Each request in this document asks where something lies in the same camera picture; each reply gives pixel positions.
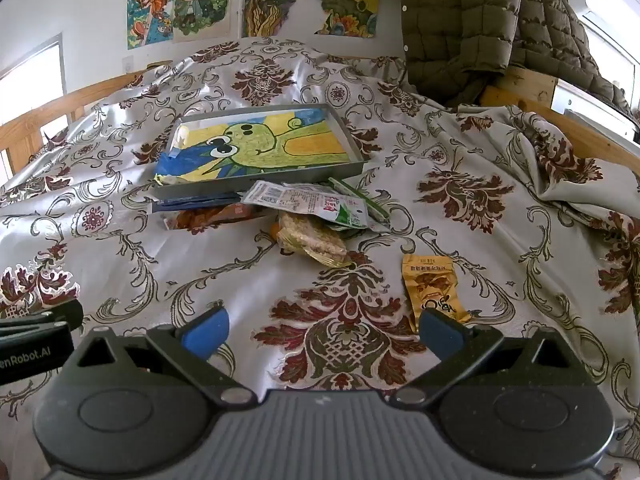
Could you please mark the floral patterned bedspread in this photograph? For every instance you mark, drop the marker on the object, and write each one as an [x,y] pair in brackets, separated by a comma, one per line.
[350,85]

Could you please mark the tall red-haired girl poster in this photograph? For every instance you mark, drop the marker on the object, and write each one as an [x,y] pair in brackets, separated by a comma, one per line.
[150,10]

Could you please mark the white and green snack packet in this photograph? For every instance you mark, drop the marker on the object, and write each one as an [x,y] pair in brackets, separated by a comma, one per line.
[300,202]

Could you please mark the small orange fruit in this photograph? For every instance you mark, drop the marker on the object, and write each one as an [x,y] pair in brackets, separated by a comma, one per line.
[274,230]

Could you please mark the blue snack packet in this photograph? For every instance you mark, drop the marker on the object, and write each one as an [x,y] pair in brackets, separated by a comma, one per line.
[190,203]

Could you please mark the grey tray with cartoon drawing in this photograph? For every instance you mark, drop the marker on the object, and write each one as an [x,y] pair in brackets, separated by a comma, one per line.
[280,145]

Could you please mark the white wall socket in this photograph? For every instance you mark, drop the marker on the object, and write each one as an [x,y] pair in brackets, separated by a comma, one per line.
[128,66]

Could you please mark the bright window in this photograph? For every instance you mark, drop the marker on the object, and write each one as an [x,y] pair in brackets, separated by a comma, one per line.
[30,85]

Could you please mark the white air conditioner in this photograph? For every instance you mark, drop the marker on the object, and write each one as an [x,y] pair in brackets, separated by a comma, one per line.
[600,5]

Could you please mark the green stick snack packet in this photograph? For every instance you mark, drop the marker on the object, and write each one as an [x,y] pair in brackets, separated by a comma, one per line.
[357,195]

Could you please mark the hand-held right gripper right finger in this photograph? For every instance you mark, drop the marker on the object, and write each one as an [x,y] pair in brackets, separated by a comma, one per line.
[442,335]

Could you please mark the red orange snack packet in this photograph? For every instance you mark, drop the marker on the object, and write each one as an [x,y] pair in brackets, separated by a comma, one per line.
[200,219]

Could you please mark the clear rice cracker packet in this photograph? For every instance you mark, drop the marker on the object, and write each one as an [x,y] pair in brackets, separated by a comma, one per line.
[310,240]

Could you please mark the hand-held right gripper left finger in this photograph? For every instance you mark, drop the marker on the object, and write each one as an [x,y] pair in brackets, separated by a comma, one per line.
[207,332]

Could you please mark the yellow snack packet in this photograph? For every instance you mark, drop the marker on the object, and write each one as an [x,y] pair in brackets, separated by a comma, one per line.
[430,285]

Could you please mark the blonde character wall poster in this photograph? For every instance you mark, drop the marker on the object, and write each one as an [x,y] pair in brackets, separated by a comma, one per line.
[200,0]

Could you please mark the olive quilted jacket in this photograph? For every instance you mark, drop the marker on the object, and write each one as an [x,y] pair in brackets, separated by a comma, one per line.
[450,25]

